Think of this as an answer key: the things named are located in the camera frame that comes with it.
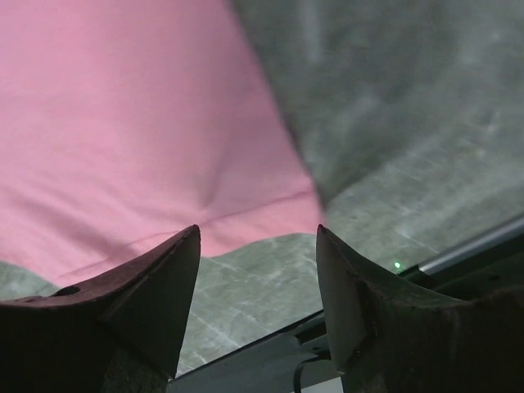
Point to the pink t shirt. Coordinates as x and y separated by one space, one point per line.
124 122

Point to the aluminium frame rail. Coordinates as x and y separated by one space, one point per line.
500 234

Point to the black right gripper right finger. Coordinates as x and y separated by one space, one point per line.
387 334

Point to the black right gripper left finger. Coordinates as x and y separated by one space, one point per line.
121 331

